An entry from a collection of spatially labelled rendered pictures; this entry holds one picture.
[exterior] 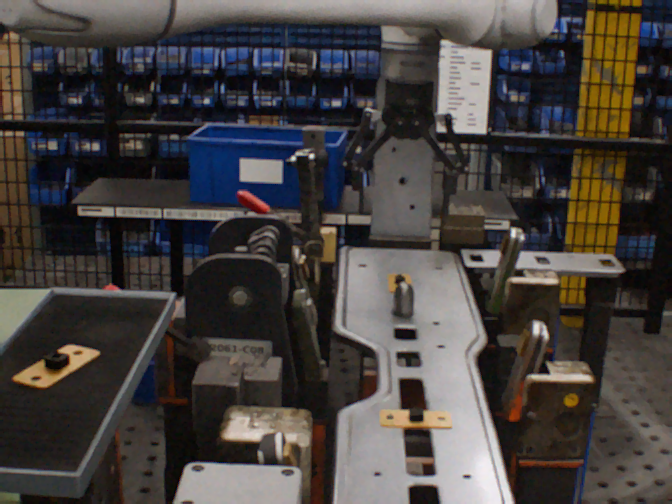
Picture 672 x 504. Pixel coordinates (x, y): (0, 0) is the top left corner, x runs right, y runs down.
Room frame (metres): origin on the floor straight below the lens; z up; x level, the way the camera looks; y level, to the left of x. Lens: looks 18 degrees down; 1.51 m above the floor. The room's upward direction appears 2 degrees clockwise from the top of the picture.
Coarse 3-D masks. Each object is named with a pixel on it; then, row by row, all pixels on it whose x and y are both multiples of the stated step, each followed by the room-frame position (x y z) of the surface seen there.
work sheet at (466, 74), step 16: (448, 48) 1.96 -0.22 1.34; (464, 48) 1.96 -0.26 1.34; (448, 64) 1.96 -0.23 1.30; (464, 64) 1.96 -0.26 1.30; (480, 64) 1.96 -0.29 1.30; (448, 80) 1.96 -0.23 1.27; (464, 80) 1.96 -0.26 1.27; (480, 80) 1.96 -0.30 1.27; (448, 96) 1.96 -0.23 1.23; (464, 96) 1.96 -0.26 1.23; (480, 96) 1.96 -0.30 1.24; (464, 112) 1.96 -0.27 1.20; (480, 112) 1.96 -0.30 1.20; (464, 128) 1.96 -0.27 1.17; (480, 128) 1.96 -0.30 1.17
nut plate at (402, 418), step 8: (384, 416) 0.96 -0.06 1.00; (400, 416) 0.96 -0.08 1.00; (408, 416) 0.96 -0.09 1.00; (416, 416) 0.95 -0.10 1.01; (424, 416) 0.96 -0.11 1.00; (432, 416) 0.96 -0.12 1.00; (440, 416) 0.96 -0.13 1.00; (448, 416) 0.96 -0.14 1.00; (384, 424) 0.94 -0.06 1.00; (392, 424) 0.94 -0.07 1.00; (400, 424) 0.94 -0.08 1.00; (408, 424) 0.94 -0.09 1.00; (416, 424) 0.94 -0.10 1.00; (424, 424) 0.94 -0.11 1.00; (432, 424) 0.94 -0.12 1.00; (440, 424) 0.94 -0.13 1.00; (448, 424) 0.94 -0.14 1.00
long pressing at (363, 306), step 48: (336, 288) 1.39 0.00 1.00; (384, 288) 1.40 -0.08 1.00; (432, 288) 1.41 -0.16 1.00; (336, 336) 1.21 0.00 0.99; (384, 336) 1.20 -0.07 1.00; (432, 336) 1.21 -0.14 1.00; (480, 336) 1.22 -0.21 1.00; (384, 384) 1.04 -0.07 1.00; (432, 384) 1.05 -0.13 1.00; (480, 384) 1.06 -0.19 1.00; (336, 432) 0.92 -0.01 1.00; (384, 432) 0.92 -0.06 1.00; (432, 432) 0.93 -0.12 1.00; (480, 432) 0.93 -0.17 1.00; (336, 480) 0.81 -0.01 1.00; (384, 480) 0.82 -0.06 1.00; (432, 480) 0.82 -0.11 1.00; (480, 480) 0.83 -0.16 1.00
